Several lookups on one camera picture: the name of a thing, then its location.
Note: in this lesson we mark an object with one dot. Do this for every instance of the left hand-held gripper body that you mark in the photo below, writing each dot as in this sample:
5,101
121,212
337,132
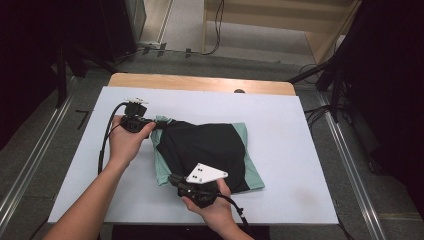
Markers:
135,120

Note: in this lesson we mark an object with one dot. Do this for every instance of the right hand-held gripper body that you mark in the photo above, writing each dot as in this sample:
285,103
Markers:
205,173

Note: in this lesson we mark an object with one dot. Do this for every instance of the black and green shirt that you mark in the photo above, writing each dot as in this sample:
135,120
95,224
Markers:
200,143

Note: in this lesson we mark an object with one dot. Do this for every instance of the person's left hand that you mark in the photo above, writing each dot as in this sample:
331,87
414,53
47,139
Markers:
125,146

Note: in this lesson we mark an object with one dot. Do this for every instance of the person's right hand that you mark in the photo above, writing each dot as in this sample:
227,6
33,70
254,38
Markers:
218,213

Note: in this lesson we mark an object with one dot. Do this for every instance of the person's dark clothing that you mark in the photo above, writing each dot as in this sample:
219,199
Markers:
160,233

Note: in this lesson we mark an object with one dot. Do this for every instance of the white power strip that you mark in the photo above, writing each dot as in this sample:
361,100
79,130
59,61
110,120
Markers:
150,43

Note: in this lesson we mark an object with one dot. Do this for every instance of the dark table grommet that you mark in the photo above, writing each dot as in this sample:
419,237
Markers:
239,91

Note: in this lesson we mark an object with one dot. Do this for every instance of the black metal stand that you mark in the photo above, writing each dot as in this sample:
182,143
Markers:
61,76
336,96

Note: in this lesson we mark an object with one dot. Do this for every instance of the white table sheet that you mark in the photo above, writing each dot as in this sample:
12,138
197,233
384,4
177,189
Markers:
283,133

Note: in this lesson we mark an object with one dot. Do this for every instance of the dark glass cabinet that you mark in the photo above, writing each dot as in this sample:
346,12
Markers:
116,26

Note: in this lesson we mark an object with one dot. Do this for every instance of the black curtain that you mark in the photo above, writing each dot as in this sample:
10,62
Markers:
393,83
23,66

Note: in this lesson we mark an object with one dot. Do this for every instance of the wooden shelf unit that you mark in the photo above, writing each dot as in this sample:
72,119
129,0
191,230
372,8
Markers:
266,13

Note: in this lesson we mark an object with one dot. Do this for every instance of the metal floor rail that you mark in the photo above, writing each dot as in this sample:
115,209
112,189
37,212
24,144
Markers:
35,156
364,200

